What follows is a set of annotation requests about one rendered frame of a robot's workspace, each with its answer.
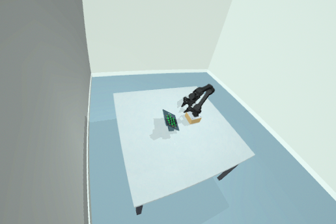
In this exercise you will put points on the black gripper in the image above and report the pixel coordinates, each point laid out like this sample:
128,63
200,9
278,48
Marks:
189,108

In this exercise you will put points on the dark grey switch panel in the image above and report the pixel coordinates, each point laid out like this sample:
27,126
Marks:
170,121

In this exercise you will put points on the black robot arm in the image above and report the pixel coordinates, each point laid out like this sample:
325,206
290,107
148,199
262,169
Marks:
196,95

